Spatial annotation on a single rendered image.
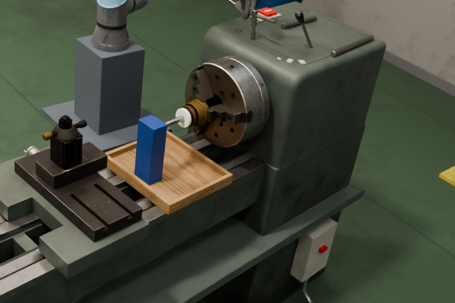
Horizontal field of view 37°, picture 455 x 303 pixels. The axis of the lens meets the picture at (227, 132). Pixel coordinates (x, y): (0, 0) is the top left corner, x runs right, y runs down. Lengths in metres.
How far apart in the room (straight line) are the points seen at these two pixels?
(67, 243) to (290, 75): 0.96
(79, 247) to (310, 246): 1.25
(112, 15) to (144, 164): 0.65
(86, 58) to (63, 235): 0.93
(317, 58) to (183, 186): 0.68
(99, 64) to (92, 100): 0.19
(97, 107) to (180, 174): 0.54
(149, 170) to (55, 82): 2.56
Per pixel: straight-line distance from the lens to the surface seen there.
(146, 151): 2.29
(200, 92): 2.41
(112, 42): 2.72
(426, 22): 5.63
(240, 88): 2.35
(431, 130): 4.99
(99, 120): 2.81
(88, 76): 2.80
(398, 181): 4.32
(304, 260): 3.06
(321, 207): 2.98
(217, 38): 2.62
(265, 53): 2.51
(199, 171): 2.45
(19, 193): 2.24
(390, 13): 5.81
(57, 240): 2.07
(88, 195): 2.15
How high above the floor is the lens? 2.29
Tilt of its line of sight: 31 degrees down
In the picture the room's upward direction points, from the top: 9 degrees clockwise
